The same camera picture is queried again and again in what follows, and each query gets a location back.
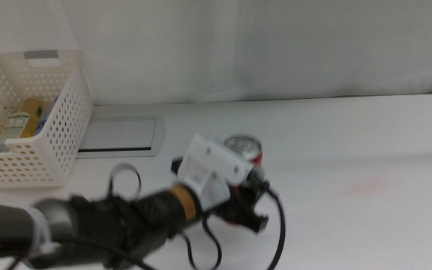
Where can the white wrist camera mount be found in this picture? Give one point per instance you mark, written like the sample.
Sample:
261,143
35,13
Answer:
210,168

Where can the white perforated plastic basket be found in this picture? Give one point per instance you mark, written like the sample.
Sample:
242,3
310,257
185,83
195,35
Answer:
66,120

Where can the white backdrop curtain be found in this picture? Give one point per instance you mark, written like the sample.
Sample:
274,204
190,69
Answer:
294,45

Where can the yellow tea bottle white cap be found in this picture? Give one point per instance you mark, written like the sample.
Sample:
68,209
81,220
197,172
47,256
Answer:
23,122

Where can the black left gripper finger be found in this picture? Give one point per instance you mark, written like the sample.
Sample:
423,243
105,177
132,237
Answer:
256,223
177,165

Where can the red cola can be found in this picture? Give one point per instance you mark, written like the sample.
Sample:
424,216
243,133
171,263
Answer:
244,147

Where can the clear water bottle blue cap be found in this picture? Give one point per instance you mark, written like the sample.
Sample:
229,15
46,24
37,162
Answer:
43,122

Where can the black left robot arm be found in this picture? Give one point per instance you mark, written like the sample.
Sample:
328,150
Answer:
88,225

